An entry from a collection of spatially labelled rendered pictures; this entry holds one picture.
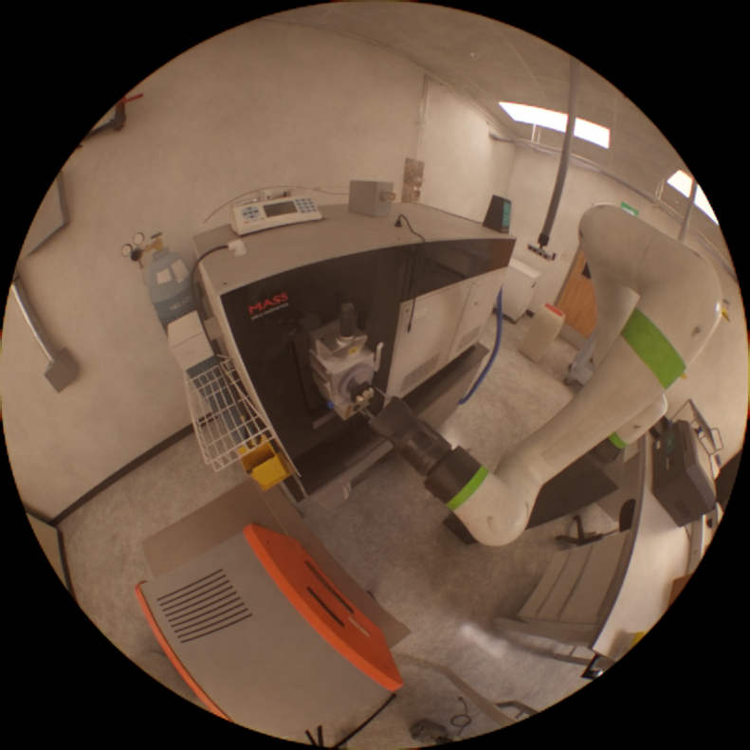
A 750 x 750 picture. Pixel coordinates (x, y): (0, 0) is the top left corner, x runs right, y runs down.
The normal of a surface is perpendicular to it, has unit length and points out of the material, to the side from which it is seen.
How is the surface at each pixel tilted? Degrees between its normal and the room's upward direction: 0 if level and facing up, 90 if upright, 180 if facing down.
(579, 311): 90
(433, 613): 0
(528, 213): 90
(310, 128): 90
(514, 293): 90
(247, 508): 0
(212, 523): 0
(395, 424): 30
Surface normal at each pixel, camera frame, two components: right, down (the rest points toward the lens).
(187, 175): 0.66, 0.58
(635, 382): -0.84, 0.33
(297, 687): 0.07, -0.68
